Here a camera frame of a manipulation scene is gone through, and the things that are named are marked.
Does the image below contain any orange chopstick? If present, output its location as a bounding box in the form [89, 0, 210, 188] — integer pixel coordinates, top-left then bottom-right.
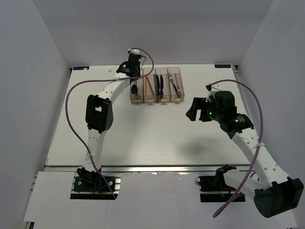
[144, 76, 147, 96]
[145, 76, 155, 95]

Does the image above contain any black handled fork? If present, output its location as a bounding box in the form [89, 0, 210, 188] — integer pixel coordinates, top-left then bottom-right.
[169, 73, 180, 97]

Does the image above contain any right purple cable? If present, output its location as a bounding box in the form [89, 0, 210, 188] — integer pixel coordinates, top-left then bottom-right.
[205, 79, 264, 218]

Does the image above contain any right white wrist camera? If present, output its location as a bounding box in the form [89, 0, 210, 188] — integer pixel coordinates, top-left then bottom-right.
[205, 84, 221, 103]

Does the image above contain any xdof label sticker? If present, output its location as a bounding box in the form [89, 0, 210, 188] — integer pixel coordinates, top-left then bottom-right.
[214, 64, 231, 68]
[73, 66, 89, 71]

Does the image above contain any right xdof label sticker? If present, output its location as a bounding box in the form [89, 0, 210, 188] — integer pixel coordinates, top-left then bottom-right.
[214, 64, 231, 68]

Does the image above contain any purple cable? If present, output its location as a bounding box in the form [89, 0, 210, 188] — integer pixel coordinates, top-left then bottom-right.
[65, 47, 154, 200]
[205, 79, 264, 218]

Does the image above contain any black knife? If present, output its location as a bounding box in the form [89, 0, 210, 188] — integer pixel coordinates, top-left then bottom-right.
[156, 75, 161, 96]

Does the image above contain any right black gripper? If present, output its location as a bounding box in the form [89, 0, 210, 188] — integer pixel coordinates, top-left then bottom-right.
[185, 97, 223, 123]

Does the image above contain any aluminium table rail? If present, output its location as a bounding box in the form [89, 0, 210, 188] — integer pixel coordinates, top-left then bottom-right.
[43, 165, 249, 173]
[232, 65, 246, 109]

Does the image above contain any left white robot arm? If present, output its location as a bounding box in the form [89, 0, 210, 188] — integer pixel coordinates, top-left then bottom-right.
[77, 49, 142, 191]

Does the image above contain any left xdof label sticker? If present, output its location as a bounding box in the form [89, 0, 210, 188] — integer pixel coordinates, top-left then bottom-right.
[73, 66, 89, 71]

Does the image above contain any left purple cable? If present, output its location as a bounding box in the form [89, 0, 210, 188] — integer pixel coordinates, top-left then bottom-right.
[65, 47, 154, 200]

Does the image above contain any aluminium table front rail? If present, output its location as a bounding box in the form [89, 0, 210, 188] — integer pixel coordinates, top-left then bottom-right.
[43, 165, 249, 173]

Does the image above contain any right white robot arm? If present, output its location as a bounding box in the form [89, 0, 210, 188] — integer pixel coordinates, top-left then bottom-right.
[186, 90, 304, 218]

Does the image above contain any lone teal chopstick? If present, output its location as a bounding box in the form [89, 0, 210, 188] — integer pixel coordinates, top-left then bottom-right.
[149, 83, 157, 102]

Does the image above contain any blue knife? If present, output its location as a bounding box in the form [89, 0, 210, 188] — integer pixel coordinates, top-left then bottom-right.
[160, 75, 164, 96]

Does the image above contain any aluminium table right rail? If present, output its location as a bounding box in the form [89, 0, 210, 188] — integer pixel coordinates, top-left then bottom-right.
[232, 65, 246, 109]

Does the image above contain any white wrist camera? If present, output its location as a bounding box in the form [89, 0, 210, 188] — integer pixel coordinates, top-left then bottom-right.
[128, 48, 140, 54]
[205, 84, 221, 103]

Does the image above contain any black spoon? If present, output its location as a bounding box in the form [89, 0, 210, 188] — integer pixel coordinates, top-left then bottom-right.
[131, 80, 138, 95]

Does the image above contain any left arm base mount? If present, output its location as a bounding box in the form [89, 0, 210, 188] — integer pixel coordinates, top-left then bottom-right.
[70, 167, 121, 200]

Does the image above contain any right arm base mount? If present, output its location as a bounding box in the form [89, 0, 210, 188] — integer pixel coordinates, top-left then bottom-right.
[195, 165, 237, 203]

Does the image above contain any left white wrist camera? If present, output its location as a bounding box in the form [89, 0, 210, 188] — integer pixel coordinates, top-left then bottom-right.
[128, 48, 140, 54]

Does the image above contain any pink handled fork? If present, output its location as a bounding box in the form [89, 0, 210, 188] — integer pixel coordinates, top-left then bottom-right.
[174, 73, 183, 96]

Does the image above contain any clear container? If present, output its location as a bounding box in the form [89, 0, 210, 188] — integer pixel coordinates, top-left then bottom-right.
[167, 67, 184, 103]
[130, 78, 144, 104]
[143, 69, 157, 103]
[155, 68, 171, 103]

